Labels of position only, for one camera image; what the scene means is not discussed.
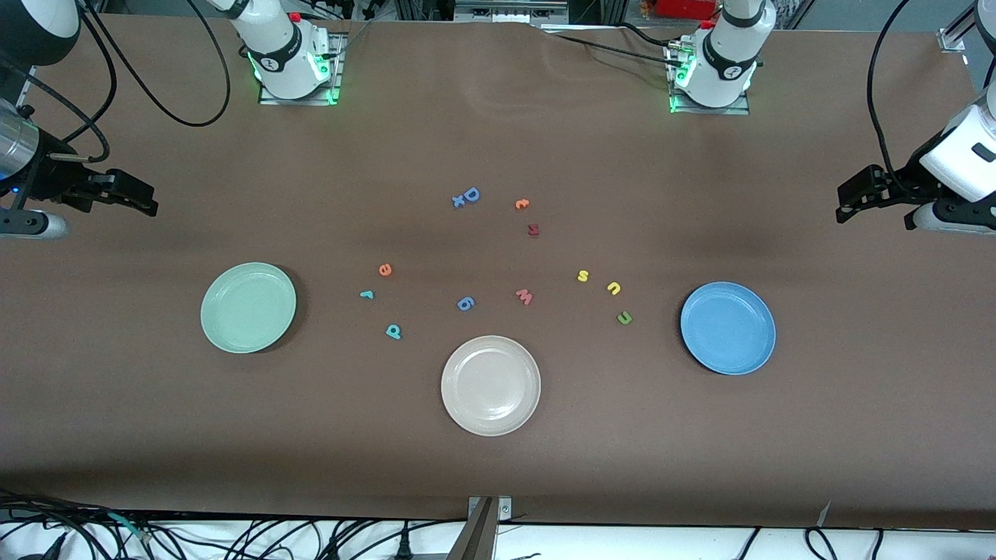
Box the metal table bracket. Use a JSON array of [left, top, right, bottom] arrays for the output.
[[447, 496, 513, 560]]

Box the blue plate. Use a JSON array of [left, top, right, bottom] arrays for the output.
[[679, 282, 777, 376]]

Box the green plate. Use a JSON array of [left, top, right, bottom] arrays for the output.
[[200, 262, 298, 355]]

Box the red box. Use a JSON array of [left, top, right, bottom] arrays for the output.
[[654, 0, 721, 20]]

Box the black table cable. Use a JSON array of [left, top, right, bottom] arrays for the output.
[[615, 21, 678, 47], [541, 30, 686, 71]]

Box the black looped floor cable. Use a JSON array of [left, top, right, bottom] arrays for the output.
[[805, 527, 840, 560]]

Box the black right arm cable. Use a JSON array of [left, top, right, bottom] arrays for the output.
[[0, 0, 232, 164]]

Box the brown table cover sheet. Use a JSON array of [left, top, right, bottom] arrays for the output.
[[0, 14, 996, 531]]

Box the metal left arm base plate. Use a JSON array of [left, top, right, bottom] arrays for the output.
[[668, 40, 752, 116]]

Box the grey metal box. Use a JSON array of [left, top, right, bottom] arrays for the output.
[[455, 0, 569, 23]]

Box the short aluminium frame profile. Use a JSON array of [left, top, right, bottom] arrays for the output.
[[938, 6, 980, 54]]

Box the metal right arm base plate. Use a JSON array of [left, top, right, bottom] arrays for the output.
[[258, 31, 344, 106]]

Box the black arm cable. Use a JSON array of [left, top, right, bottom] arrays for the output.
[[0, 0, 232, 164], [867, 0, 913, 195]]

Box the beige plate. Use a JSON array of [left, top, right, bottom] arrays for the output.
[[440, 335, 542, 437]]

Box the teal floor cable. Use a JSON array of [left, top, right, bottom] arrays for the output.
[[107, 512, 153, 543]]

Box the long aluminium frame rail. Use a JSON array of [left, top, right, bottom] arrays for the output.
[[14, 66, 38, 117]]

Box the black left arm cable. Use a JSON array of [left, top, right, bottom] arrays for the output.
[[867, 0, 913, 195]]

